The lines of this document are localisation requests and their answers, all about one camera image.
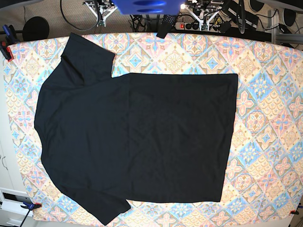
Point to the orange clamp bottom right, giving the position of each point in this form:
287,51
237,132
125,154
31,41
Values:
294,212

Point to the blue clamp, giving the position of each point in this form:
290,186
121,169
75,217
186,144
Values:
4,45
31,206

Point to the black T-shirt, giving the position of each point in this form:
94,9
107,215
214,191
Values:
142,137

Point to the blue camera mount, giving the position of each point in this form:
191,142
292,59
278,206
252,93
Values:
138,7

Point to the blue clamp bottom left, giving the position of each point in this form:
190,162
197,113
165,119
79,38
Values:
31,206

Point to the blue clamp top left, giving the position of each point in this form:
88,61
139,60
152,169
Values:
4,45

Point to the white power strip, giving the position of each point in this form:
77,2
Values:
195,26

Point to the white cabinet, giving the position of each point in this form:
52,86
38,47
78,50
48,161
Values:
12,191

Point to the patterned tablecloth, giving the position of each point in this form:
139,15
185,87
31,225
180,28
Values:
264,175

